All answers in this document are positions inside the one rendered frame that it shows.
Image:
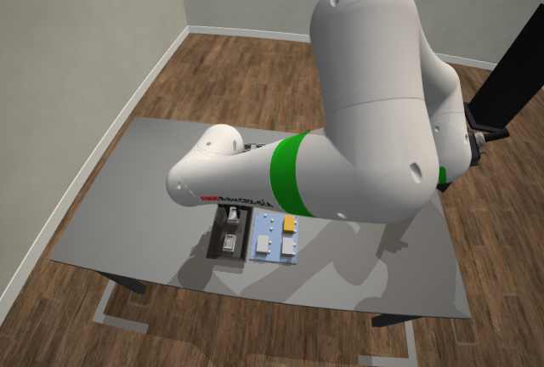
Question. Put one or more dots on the yellow block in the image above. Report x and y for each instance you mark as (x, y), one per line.
(288, 225)

